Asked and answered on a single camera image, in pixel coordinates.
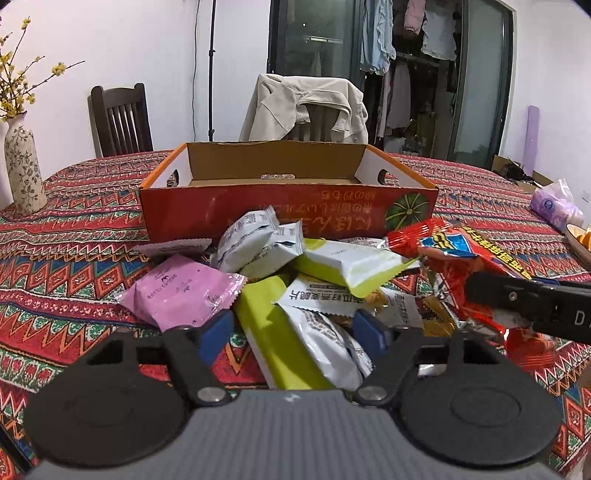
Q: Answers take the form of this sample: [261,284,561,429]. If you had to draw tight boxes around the white cookie snack packet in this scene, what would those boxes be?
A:
[392,288,424,329]
[274,274,389,319]
[281,307,374,391]

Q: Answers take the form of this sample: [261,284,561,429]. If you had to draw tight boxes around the studio light on stand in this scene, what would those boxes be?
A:
[208,0,218,141]

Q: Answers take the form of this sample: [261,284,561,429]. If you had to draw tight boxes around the pink snack packet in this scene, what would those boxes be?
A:
[117,255,246,332]

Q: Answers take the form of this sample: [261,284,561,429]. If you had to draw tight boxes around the floral ceramic vase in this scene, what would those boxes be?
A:
[4,111,48,217]

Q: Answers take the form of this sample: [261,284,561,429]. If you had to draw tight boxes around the gold snack packet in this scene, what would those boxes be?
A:
[422,295,462,337]

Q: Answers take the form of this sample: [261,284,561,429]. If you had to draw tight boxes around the yellow flower branches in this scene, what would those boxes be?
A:
[0,16,86,121]

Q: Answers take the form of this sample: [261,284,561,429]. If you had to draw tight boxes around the sliding glass door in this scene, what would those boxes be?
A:
[268,0,515,171]

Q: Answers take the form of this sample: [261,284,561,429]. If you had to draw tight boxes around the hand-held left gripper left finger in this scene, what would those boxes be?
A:
[85,310,235,408]

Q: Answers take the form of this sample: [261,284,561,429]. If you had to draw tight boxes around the lime green snack packet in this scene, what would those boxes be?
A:
[233,279,335,391]

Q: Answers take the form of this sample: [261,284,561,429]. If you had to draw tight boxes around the red snack bag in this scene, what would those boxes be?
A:
[387,219,591,370]

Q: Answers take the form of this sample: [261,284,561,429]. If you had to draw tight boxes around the bowl with oranges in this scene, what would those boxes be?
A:
[564,223,591,271]

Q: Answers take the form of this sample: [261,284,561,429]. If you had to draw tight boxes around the purple tissue pack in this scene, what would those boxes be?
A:
[529,178,585,232]

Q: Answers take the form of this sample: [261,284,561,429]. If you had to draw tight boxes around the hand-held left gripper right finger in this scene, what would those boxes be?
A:
[353,308,506,408]

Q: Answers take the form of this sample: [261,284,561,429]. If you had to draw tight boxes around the open brown cardboard box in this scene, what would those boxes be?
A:
[490,154,555,190]

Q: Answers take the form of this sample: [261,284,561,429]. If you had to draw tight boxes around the small white snack packet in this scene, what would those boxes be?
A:
[211,205,280,271]
[240,222,304,280]

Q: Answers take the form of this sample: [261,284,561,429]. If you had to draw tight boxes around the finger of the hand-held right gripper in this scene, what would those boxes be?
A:
[464,271,557,330]

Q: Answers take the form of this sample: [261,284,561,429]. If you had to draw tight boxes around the orange cardboard box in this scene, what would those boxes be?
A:
[139,141,439,244]

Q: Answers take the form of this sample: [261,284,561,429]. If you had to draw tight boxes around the hanging white top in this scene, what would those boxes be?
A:
[421,7,458,61]

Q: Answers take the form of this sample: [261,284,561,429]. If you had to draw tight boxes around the wooden chair under jacket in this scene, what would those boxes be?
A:
[291,104,338,141]

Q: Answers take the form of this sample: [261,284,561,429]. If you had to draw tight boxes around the black light cable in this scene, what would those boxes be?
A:
[191,69,200,139]

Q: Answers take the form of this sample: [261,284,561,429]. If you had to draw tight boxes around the hanging light blue shirt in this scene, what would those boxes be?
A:
[360,0,398,75]

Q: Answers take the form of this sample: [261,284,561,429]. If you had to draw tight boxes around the beige jacket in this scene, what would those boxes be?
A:
[239,73,369,147]

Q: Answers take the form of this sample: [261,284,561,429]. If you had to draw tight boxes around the purple rolled mat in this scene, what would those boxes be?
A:
[524,105,542,164]

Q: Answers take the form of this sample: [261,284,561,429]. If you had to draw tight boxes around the hanging long pink garment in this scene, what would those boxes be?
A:
[379,62,411,137]

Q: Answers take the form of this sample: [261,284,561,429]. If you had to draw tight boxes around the dark wooden chair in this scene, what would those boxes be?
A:
[89,83,154,158]

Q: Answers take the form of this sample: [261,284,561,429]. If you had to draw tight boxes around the white and green snack packet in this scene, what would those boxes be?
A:
[293,237,421,298]

